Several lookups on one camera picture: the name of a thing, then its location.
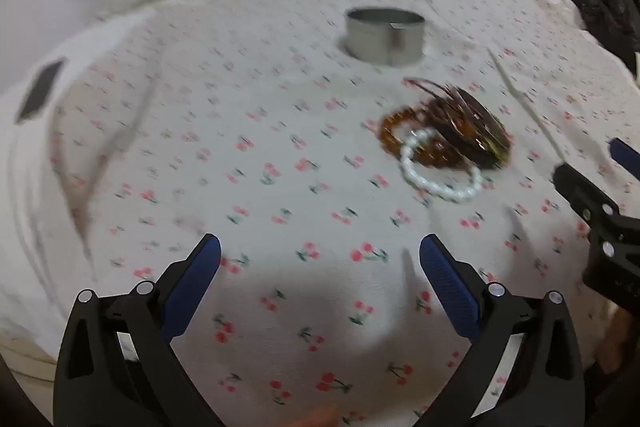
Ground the white bead bracelet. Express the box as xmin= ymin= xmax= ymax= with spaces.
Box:
xmin=399 ymin=128 xmax=485 ymax=204

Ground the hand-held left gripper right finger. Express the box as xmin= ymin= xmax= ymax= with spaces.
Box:
xmin=419 ymin=234 xmax=586 ymax=427

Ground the black cloth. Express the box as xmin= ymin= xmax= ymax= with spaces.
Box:
xmin=550 ymin=0 xmax=640 ymax=80

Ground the cherry print bedsheet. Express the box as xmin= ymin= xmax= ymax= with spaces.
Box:
xmin=0 ymin=0 xmax=640 ymax=427

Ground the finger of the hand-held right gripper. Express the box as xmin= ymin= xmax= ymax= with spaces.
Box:
xmin=552 ymin=163 xmax=640 ymax=240
xmin=609 ymin=138 xmax=640 ymax=182

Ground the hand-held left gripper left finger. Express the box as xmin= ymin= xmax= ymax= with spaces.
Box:
xmin=52 ymin=233 xmax=223 ymax=427

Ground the amber bead bracelet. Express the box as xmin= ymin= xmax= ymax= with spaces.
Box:
xmin=377 ymin=104 xmax=471 ymax=168

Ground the dark phone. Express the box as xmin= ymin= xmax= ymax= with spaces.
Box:
xmin=14 ymin=59 xmax=67 ymax=125

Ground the round metal tin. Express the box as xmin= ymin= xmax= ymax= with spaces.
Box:
xmin=342 ymin=7 xmax=426 ymax=68

